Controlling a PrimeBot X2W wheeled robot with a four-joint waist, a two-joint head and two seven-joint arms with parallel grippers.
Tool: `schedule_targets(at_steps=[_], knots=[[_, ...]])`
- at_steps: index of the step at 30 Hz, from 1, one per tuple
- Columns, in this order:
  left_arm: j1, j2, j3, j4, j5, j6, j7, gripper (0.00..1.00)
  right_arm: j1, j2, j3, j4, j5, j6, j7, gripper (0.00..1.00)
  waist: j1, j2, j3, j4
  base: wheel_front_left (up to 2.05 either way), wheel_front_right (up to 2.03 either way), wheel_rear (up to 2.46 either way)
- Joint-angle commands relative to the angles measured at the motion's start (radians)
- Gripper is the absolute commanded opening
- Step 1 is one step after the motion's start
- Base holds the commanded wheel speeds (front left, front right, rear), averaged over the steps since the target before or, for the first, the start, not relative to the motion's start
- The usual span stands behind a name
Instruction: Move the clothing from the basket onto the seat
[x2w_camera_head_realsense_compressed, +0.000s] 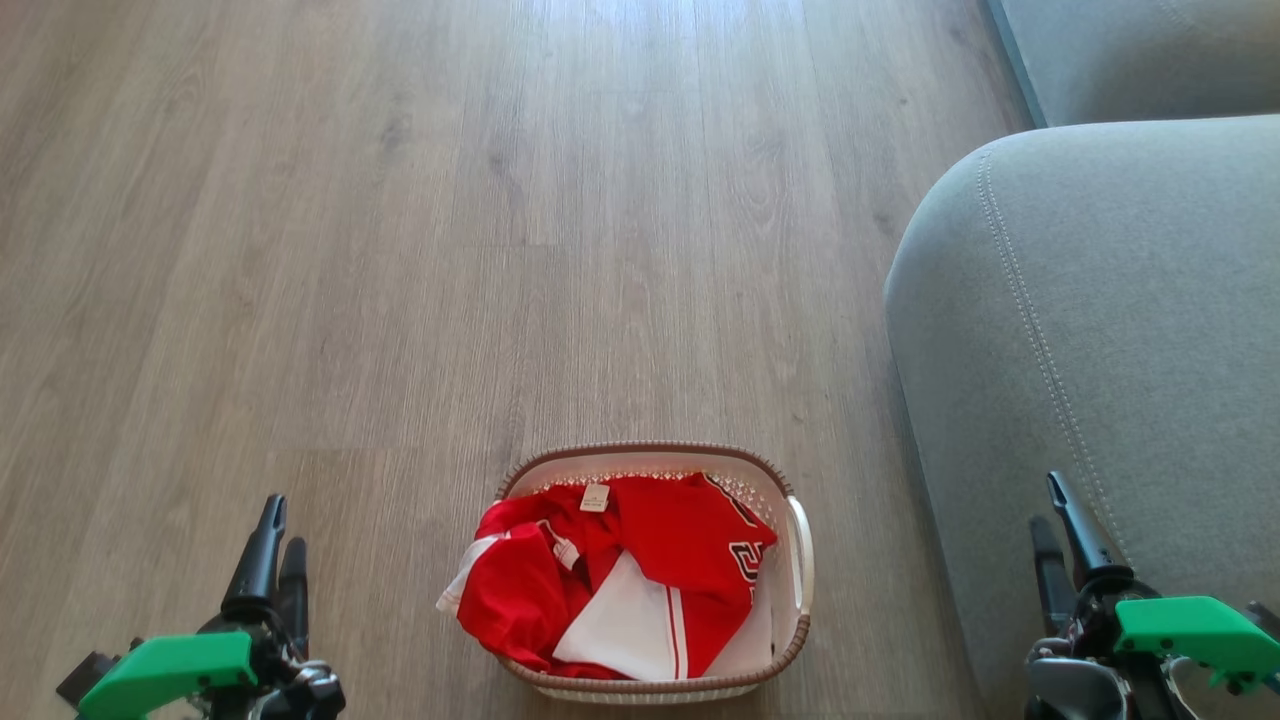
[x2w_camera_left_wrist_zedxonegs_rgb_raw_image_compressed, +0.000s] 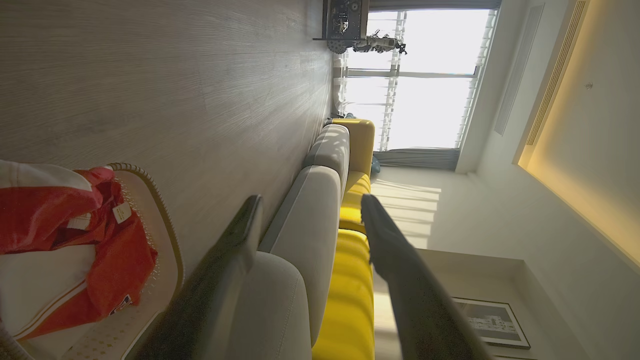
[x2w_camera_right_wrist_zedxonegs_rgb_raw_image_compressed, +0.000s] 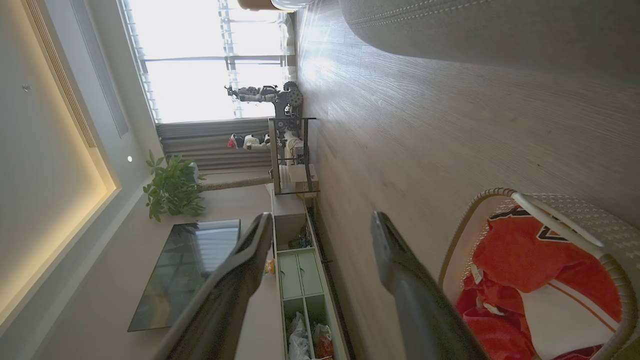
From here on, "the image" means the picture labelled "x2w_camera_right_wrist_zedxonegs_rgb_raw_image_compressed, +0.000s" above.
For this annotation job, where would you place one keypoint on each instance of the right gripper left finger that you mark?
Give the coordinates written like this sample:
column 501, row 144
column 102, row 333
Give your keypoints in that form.
column 220, row 310

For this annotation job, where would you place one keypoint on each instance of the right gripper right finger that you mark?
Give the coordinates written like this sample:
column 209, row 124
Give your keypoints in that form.
column 425, row 315

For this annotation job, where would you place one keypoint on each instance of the plain red garment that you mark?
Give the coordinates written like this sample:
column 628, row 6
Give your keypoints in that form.
column 495, row 335

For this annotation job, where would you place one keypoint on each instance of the flat screen television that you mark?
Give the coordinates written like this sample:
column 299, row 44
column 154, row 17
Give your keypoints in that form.
column 185, row 270

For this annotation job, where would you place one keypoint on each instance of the white plastic bag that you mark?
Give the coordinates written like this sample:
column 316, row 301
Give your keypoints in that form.
column 297, row 340

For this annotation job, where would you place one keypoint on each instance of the white green tv cabinet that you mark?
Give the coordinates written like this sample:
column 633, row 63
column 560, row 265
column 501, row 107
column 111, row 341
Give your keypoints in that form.
column 300, row 272

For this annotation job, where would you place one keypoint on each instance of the orange plastic bag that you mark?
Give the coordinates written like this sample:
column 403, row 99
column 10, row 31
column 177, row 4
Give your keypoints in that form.
column 324, row 342

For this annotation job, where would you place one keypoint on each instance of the red white sports jersey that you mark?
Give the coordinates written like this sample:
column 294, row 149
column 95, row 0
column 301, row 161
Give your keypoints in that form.
column 525, row 255

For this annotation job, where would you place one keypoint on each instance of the green potted plant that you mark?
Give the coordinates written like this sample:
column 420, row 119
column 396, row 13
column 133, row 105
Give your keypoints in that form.
column 172, row 190

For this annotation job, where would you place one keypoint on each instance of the cardboard box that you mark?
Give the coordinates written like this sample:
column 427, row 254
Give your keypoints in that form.
column 302, row 180

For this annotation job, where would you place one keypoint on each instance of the grey curtain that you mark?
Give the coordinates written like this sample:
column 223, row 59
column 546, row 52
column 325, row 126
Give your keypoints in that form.
column 210, row 145

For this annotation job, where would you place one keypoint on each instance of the white black red robot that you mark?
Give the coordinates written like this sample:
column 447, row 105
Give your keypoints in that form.
column 250, row 141

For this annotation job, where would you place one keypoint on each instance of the white plastic laundry basket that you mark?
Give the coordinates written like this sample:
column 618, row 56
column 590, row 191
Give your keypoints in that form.
column 575, row 210

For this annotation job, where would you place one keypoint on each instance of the grey wheeled background robot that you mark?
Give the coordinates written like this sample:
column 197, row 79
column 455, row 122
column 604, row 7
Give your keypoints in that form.
column 280, row 100

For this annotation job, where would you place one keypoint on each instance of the window with sheer curtain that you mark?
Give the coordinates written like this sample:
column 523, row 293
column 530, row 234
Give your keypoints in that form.
column 200, row 60

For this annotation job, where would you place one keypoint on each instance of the grey mat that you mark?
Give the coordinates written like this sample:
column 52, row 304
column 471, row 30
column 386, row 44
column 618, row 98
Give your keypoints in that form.
column 500, row 30

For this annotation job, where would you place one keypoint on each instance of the metal frame side table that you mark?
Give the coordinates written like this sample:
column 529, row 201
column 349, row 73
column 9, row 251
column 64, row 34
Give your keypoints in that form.
column 274, row 150

